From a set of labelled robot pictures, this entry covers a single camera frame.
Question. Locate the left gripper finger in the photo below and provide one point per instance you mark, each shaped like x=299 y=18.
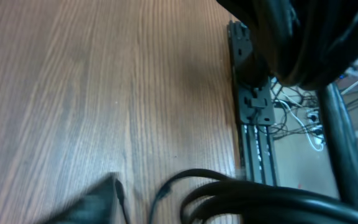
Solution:
x=95 y=205

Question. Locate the black aluminium mounting rail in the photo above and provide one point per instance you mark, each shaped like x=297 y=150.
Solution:
x=253 y=110

